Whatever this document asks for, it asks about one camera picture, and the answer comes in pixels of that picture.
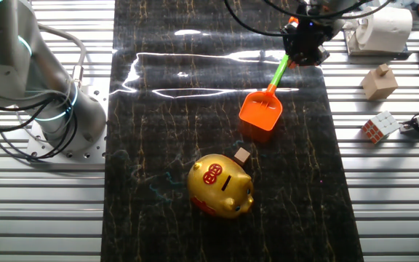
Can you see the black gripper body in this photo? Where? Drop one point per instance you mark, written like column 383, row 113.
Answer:
column 309, row 36

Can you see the orange toy shovel green shaft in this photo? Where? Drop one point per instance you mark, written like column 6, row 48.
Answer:
column 260, row 111

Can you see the rubiks cube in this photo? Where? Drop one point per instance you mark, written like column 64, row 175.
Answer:
column 382, row 125

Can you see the white toilet paper roll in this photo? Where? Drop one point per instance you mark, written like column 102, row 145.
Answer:
column 387, row 29

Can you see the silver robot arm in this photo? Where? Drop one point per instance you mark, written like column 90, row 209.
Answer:
column 86, row 116

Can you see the small wooden cube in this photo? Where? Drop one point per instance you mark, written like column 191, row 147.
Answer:
column 242, row 156

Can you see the black marble pattern mat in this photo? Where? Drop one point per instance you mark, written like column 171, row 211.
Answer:
column 158, row 225

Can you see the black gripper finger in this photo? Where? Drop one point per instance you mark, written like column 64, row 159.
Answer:
column 316, row 59
column 290, row 54

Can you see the golden piggy bank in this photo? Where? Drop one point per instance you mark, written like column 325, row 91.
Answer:
column 216, row 189

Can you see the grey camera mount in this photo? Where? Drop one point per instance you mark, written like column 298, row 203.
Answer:
column 411, row 129

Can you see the grey paper roll holder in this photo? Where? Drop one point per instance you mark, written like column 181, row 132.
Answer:
column 377, row 56

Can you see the wooden house shaped block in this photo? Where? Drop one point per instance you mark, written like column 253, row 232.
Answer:
column 378, row 85

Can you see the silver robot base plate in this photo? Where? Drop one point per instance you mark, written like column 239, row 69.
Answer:
column 96, row 154

